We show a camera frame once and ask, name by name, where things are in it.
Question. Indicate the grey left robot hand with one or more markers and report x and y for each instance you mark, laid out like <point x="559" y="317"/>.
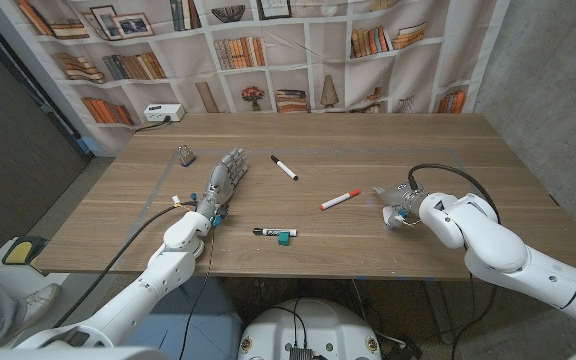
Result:
<point x="225" y="180"/>

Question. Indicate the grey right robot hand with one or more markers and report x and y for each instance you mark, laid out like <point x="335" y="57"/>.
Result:
<point x="398" y="195"/>

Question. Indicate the white airpods case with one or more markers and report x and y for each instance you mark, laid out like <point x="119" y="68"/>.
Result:
<point x="387" y="216"/>

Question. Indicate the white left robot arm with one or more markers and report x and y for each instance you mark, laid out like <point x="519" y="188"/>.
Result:
<point x="143" y="287"/>

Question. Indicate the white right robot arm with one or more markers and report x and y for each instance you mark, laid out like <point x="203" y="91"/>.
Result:
<point x="498" y="240"/>

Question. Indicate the slim white marker red cap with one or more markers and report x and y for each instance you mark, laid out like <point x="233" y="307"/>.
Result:
<point x="339" y="200"/>

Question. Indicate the slim white marker black cap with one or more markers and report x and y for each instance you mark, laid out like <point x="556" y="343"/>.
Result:
<point x="284" y="167"/>

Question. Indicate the thick black labelled marker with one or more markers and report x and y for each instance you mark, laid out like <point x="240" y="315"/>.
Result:
<point x="274" y="232"/>

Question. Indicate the small green cube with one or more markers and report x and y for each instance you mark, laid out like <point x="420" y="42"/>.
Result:
<point x="283" y="238"/>

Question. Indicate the white power strip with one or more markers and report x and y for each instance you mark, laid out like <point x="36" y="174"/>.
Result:
<point x="164" y="112"/>

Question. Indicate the printed bookshelf backdrop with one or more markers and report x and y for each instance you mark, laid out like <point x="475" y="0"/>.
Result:
<point x="193" y="75"/>

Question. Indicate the grey table leg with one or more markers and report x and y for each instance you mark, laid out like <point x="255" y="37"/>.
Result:
<point x="438" y="310"/>

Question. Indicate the blue floor mat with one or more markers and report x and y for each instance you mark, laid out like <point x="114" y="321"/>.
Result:
<point x="218" y="325"/>

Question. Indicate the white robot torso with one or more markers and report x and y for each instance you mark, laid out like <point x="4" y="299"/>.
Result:
<point x="308" y="330"/>

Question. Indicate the dark perforated panel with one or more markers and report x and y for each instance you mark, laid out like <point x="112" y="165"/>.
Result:
<point x="18" y="150"/>

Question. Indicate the yellow and black pedal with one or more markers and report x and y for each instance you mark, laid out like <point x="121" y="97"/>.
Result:
<point x="20" y="251"/>

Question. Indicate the white shoe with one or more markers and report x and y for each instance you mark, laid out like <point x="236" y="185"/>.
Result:
<point x="40" y="302"/>

